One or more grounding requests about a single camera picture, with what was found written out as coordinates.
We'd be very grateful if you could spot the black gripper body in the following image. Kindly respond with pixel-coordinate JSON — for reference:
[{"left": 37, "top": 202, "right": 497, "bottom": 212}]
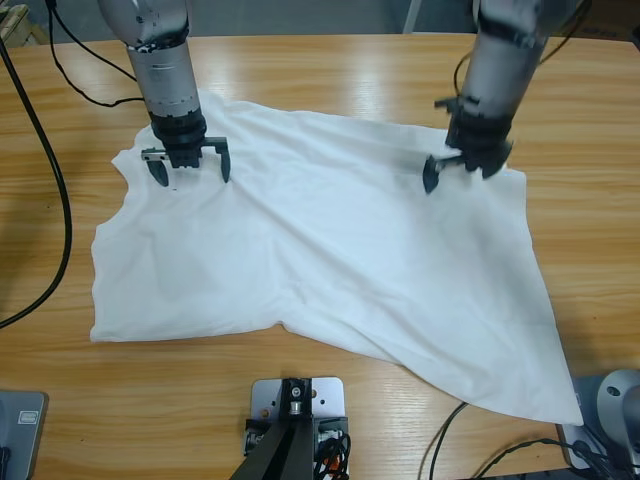
[
  {"left": 148, "top": 108, "right": 219, "bottom": 171},
  {"left": 445, "top": 95, "right": 515, "bottom": 181}
]

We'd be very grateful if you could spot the white Unitree T-shirt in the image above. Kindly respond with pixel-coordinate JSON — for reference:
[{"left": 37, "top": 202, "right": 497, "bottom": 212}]
[{"left": 90, "top": 92, "right": 585, "bottom": 426}]

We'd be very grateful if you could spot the brown cardboard box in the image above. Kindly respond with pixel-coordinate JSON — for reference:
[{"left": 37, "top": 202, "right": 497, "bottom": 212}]
[{"left": 560, "top": 0, "right": 640, "bottom": 43}]

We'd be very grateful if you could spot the wooden pallet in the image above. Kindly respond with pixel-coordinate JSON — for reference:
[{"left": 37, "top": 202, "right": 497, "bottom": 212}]
[{"left": 0, "top": 3, "right": 46, "bottom": 49}]

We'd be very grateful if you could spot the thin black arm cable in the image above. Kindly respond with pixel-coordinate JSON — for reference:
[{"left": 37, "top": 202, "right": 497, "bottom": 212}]
[{"left": 45, "top": 0, "right": 148, "bottom": 109}]

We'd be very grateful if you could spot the white metal post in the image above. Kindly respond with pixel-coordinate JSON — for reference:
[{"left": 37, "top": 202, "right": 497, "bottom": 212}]
[{"left": 402, "top": 0, "right": 426, "bottom": 35}]

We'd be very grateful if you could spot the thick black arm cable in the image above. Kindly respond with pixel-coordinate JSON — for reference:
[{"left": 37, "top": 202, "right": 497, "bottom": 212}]
[{"left": 0, "top": 40, "right": 73, "bottom": 329}]

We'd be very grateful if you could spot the black cable at base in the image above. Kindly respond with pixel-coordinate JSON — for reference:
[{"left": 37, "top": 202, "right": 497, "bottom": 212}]
[{"left": 418, "top": 400, "right": 601, "bottom": 480}]

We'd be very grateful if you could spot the white block with dark post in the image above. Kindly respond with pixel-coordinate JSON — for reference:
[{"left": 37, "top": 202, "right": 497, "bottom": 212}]
[{"left": 240, "top": 376, "right": 353, "bottom": 480}]

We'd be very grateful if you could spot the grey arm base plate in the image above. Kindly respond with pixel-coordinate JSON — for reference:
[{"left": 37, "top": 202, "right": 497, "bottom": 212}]
[
  {"left": 0, "top": 390, "right": 47, "bottom": 480},
  {"left": 560, "top": 369, "right": 640, "bottom": 473}
]

